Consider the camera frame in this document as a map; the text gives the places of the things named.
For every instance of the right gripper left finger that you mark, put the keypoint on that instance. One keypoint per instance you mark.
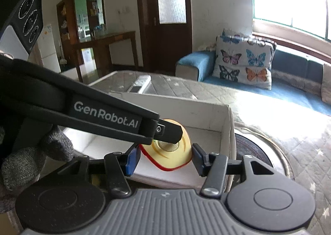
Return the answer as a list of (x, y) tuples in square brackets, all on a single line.
[(118, 167)]

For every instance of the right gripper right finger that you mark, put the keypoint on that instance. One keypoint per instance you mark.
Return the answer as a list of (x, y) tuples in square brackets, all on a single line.
[(217, 169)]

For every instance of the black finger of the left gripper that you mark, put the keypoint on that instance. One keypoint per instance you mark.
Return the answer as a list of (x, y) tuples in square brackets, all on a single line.
[(168, 132)]

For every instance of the red yellow round toy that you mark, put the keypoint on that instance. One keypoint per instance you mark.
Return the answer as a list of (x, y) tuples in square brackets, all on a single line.
[(169, 157)]

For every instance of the grey knit gloved hand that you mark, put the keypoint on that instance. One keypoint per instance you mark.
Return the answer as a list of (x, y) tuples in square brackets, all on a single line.
[(23, 167)]

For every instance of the white refrigerator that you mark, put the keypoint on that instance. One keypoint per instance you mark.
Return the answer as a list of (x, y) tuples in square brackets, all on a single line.
[(47, 49)]

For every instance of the white remote control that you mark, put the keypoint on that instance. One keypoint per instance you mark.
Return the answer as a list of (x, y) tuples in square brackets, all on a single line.
[(140, 84)]

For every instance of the wooden display cabinet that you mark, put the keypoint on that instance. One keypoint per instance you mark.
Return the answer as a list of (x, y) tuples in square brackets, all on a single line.
[(76, 20)]

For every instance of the butterfly print cushion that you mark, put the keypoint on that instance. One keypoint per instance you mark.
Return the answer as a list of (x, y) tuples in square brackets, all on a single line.
[(246, 60)]

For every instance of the blue sofa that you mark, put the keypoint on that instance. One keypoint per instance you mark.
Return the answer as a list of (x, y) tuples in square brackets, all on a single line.
[(295, 78)]

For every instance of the dark wooden door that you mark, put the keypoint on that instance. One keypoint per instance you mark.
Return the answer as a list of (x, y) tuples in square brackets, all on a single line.
[(165, 33)]

